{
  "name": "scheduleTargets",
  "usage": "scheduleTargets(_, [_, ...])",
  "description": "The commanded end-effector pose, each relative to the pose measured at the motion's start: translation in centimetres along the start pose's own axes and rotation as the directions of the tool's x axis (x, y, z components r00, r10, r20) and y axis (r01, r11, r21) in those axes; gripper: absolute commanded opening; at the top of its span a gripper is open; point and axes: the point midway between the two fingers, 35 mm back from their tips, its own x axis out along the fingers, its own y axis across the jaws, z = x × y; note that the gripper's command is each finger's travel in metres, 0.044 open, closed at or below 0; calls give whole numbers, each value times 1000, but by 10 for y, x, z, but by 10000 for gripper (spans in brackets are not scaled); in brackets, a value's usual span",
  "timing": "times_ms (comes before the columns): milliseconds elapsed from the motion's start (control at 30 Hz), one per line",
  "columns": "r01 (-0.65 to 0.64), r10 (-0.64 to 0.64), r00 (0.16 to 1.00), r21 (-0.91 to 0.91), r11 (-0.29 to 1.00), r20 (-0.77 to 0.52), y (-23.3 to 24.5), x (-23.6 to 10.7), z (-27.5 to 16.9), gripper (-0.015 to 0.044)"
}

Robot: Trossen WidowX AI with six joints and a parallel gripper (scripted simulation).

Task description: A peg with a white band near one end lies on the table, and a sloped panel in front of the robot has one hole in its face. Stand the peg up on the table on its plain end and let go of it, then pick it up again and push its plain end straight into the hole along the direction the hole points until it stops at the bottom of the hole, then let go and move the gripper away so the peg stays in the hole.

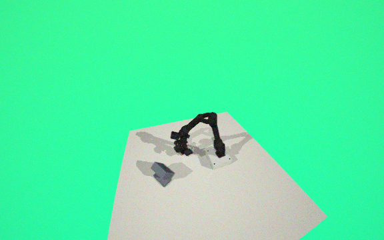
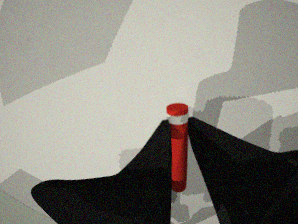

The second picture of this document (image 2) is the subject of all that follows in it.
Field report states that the dark red peg with white band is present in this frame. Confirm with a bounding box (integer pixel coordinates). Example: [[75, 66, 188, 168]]
[[166, 103, 189, 193]]

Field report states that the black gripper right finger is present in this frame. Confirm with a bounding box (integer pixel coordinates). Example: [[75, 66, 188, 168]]
[[188, 117, 298, 224]]

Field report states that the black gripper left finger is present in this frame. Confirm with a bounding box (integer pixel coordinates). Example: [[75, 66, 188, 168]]
[[31, 120, 173, 224]]

